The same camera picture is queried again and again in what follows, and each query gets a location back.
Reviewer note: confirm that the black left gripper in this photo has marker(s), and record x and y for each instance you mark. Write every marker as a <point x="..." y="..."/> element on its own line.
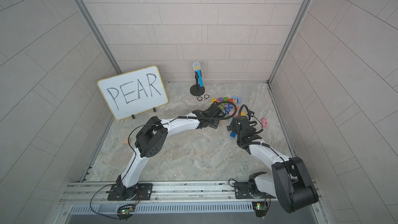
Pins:
<point x="217" y="118"/>

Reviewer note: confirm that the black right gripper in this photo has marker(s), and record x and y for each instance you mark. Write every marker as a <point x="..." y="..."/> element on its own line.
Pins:
<point x="235" y="128"/>

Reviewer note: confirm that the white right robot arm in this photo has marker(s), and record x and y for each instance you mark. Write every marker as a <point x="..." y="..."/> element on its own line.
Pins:
<point x="289" y="182"/>

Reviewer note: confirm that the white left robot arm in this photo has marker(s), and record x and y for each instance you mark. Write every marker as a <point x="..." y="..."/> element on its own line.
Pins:
<point x="150" y="140"/>

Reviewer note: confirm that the whiteboard with PEAR text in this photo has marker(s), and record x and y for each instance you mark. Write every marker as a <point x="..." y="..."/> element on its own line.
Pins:
<point x="134" y="92"/>

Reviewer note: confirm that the pink toy figure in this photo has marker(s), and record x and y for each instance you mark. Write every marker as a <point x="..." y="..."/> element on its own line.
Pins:
<point x="264" y="123"/>

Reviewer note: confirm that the light blue arch block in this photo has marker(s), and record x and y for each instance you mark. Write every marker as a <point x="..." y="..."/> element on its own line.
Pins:
<point x="236" y="99"/>

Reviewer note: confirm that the black microphone stand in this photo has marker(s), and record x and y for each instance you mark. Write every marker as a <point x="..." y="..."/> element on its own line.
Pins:
<point x="197" y="90"/>

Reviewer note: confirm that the blue toy microphone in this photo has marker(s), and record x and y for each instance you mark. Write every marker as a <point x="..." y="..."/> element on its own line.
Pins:
<point x="198" y="73"/>

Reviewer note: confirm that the right circuit board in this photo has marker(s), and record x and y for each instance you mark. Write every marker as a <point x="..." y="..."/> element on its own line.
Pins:
<point x="260" y="208"/>

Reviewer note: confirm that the circuit board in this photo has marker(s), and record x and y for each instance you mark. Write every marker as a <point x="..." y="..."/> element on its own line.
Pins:
<point x="260" y="208"/>
<point x="125" y="212"/>

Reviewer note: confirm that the left circuit board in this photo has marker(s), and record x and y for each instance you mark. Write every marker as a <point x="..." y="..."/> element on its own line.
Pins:
<point x="125" y="212"/>

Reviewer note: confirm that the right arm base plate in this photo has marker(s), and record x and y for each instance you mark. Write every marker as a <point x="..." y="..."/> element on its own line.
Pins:
<point x="245" y="190"/>

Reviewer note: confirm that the aluminium mounting rail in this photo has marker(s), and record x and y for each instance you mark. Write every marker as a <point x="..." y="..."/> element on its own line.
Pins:
<point x="162" y="191"/>

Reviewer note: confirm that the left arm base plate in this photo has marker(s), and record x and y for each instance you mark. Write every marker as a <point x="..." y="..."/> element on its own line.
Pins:
<point x="138" y="192"/>

